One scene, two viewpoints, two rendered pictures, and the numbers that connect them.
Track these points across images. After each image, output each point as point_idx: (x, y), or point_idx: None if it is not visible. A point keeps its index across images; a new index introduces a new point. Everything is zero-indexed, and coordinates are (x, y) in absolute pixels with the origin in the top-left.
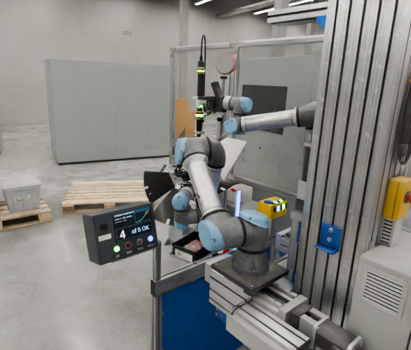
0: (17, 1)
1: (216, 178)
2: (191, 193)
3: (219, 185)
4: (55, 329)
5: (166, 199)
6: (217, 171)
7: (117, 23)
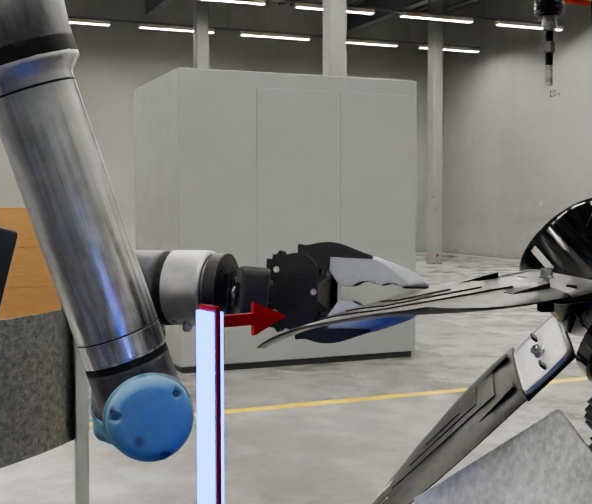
0: None
1: (6, 150)
2: (163, 273)
3: (378, 307)
4: None
5: (462, 395)
6: None
7: None
